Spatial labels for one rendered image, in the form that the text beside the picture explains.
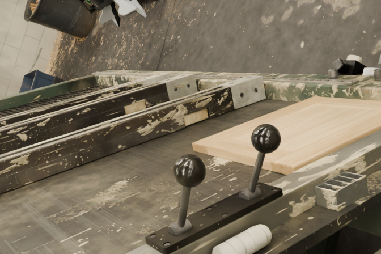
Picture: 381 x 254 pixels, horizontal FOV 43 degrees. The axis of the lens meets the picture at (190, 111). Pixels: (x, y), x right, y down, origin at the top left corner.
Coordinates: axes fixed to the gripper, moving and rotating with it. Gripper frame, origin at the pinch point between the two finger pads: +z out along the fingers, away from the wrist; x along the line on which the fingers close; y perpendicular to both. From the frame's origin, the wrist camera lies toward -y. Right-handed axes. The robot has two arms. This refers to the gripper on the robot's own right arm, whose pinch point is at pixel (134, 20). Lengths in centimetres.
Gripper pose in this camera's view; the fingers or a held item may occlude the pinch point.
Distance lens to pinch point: 136.0
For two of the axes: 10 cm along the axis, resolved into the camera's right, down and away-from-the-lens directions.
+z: 5.8, 7.1, 4.0
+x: 5.9, -0.2, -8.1
